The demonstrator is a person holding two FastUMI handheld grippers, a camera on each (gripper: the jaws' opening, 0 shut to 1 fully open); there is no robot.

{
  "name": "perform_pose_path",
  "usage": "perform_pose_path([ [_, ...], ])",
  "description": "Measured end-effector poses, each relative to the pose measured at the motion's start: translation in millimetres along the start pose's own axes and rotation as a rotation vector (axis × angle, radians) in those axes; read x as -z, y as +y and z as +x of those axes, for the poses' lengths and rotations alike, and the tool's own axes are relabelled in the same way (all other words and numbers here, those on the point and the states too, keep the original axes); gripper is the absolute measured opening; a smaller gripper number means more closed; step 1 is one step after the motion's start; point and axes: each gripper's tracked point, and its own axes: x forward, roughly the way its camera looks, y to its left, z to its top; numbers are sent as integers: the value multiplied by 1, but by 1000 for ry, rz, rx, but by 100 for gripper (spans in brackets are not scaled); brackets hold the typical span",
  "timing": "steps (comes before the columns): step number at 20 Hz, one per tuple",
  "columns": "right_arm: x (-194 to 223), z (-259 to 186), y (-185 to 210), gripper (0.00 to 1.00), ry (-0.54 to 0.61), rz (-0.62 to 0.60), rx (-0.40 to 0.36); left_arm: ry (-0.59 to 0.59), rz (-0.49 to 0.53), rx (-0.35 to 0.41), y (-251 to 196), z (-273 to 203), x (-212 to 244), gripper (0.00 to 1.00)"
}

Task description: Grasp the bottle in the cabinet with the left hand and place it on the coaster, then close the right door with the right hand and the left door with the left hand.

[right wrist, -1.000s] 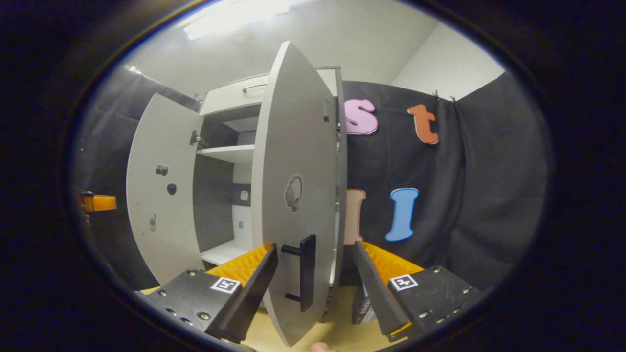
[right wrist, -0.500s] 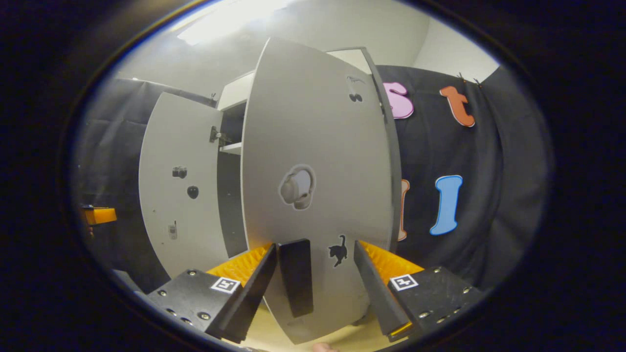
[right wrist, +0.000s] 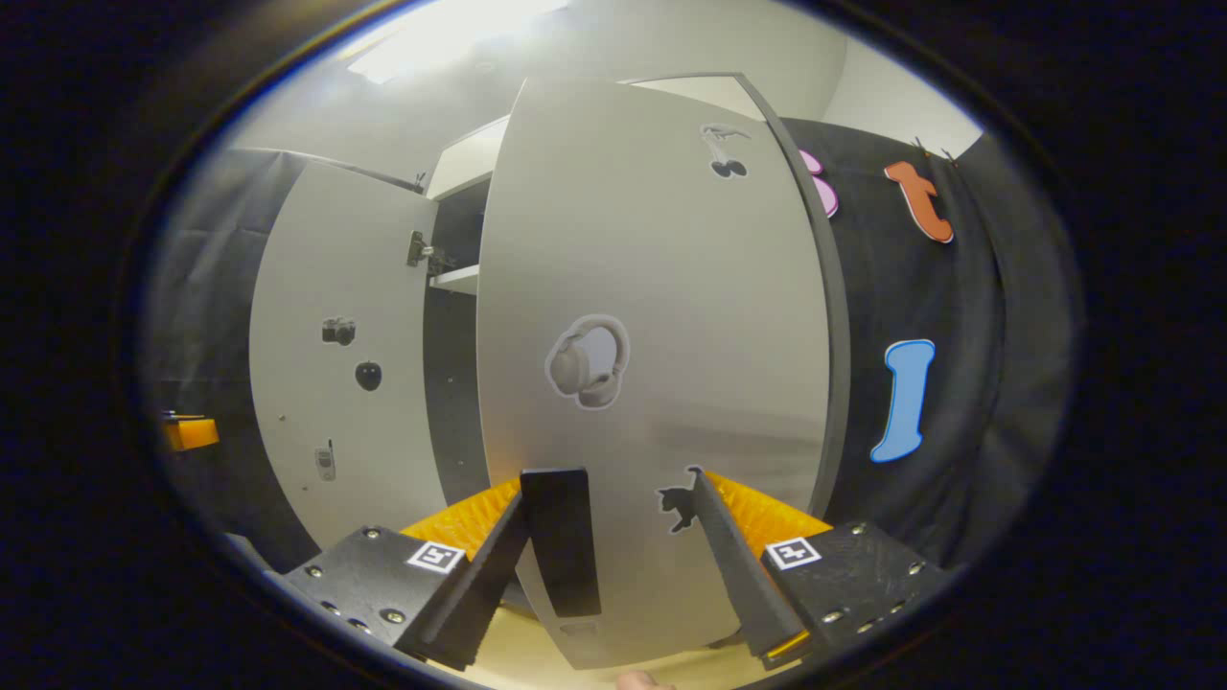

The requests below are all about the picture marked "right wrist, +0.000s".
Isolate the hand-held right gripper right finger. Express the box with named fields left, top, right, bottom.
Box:
left=692, top=470, right=950, bottom=672

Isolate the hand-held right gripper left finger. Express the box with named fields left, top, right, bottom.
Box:
left=264, top=476, right=541, bottom=672

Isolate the white cabinet door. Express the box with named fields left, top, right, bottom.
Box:
left=249, top=161, right=451, bottom=549
left=476, top=75, right=852, bottom=670

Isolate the metal door hinge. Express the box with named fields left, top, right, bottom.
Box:
left=406, top=230, right=451, bottom=277

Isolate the black backdrop cloth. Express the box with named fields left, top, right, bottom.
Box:
left=144, top=115, right=1055, bottom=576

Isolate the black right door handle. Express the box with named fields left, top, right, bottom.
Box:
left=521, top=468, right=602, bottom=619

